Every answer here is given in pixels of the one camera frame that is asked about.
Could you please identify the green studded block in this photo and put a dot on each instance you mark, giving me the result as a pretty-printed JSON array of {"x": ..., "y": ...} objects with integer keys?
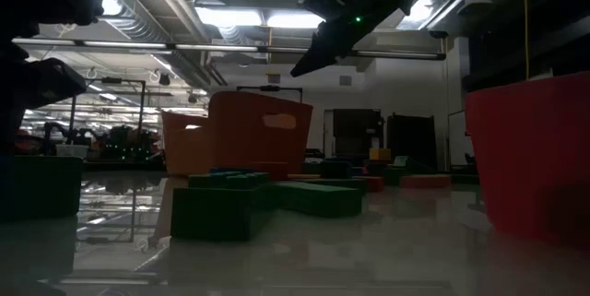
[
  {"x": 336, "y": 169},
  {"x": 341, "y": 185},
  {"x": 212, "y": 213}
]

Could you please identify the small red block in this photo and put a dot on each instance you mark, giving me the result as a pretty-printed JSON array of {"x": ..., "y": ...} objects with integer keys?
[{"x": 272, "y": 170}]

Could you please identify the small blue block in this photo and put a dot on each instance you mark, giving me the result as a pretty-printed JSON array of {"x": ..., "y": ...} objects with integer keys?
[{"x": 230, "y": 170}]

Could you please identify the black frame rig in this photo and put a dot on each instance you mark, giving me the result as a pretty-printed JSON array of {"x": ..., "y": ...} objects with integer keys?
[{"x": 108, "y": 80}]

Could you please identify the long green block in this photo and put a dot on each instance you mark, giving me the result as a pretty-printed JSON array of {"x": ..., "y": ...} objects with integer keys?
[{"x": 318, "y": 201}]

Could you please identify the ceiling light panel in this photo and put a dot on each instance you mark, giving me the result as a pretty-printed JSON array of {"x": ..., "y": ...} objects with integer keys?
[
  {"x": 421, "y": 12},
  {"x": 290, "y": 20},
  {"x": 230, "y": 17}
]

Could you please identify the long coral block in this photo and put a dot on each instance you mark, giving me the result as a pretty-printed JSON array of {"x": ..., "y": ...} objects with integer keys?
[{"x": 426, "y": 181}]

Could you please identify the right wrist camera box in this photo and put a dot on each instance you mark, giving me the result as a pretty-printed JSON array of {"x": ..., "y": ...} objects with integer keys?
[{"x": 318, "y": 3}]

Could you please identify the wall vent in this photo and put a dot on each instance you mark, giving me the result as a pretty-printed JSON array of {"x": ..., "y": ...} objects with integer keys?
[{"x": 345, "y": 80}]

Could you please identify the silver spiral air duct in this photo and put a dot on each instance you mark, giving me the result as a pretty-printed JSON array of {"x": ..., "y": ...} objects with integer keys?
[{"x": 133, "y": 19}]

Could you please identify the small yellow block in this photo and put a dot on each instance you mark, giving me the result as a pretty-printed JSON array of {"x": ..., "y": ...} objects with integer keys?
[{"x": 380, "y": 154}]

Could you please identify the black ceiling camera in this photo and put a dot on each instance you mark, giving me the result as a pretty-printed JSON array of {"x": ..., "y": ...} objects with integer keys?
[{"x": 438, "y": 34}]

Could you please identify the long yellow block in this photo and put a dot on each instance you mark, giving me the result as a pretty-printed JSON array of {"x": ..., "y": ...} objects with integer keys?
[{"x": 304, "y": 176}]

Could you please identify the olive green block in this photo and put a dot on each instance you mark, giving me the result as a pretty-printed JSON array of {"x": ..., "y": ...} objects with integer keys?
[{"x": 400, "y": 161}]

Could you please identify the small green block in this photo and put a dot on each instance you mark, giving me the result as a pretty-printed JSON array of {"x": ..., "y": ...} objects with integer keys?
[{"x": 312, "y": 168}]

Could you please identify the black panel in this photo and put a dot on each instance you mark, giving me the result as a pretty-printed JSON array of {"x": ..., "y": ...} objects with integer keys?
[
  {"x": 355, "y": 130},
  {"x": 410, "y": 139}
]

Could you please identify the red plastic tray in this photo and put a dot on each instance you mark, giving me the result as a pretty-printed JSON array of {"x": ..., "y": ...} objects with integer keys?
[{"x": 530, "y": 157}]

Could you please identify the whiteboard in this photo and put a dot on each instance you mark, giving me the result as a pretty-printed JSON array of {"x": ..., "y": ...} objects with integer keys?
[{"x": 456, "y": 139}]

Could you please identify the orange plastic bin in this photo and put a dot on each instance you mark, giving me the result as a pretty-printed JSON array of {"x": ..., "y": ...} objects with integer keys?
[{"x": 249, "y": 139}]

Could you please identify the grey horizontal pipe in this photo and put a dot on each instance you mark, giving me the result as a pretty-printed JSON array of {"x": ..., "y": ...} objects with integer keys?
[{"x": 124, "y": 44}]

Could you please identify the background robot station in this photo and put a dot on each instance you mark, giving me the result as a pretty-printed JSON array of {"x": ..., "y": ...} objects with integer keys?
[{"x": 124, "y": 144}]

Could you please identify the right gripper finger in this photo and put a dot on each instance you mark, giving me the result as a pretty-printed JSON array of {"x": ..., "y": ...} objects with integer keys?
[
  {"x": 315, "y": 46},
  {"x": 332, "y": 51}
]

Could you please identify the white container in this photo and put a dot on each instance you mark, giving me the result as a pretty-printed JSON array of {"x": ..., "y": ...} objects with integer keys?
[{"x": 71, "y": 150}]

